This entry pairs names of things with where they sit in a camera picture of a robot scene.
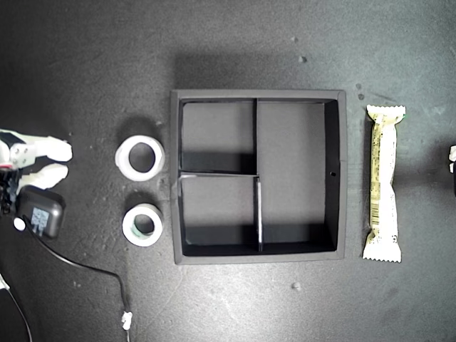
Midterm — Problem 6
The small white tape roll green core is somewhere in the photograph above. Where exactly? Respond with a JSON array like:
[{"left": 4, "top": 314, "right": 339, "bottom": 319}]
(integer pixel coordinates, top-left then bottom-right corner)
[{"left": 121, "top": 202, "right": 165, "bottom": 247}]

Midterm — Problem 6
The large white tape roll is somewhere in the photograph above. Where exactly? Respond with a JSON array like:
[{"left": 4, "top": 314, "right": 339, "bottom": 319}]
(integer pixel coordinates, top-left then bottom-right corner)
[{"left": 114, "top": 135, "right": 167, "bottom": 183}]

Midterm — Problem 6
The thin dark cable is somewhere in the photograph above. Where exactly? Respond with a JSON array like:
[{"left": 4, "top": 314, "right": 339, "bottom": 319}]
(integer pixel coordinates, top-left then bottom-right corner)
[{"left": 0, "top": 276, "right": 33, "bottom": 342}]

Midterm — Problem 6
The black camera cable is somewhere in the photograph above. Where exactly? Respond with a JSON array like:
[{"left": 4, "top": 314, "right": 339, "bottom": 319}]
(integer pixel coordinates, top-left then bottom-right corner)
[{"left": 33, "top": 229, "right": 132, "bottom": 342}]

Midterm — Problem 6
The black tray with wells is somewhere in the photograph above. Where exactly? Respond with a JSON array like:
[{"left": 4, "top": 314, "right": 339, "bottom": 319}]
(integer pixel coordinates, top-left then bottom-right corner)
[{"left": 170, "top": 89, "right": 348, "bottom": 266}]

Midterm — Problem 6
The snack bar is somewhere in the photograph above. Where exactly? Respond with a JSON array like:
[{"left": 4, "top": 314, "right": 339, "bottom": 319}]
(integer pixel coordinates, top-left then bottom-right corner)
[{"left": 361, "top": 104, "right": 408, "bottom": 265}]

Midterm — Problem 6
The small black camera box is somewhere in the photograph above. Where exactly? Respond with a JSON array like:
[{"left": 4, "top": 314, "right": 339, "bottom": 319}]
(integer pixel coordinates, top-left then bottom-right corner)
[
  {"left": 13, "top": 185, "right": 67, "bottom": 241},
  {"left": 447, "top": 162, "right": 456, "bottom": 197}
]

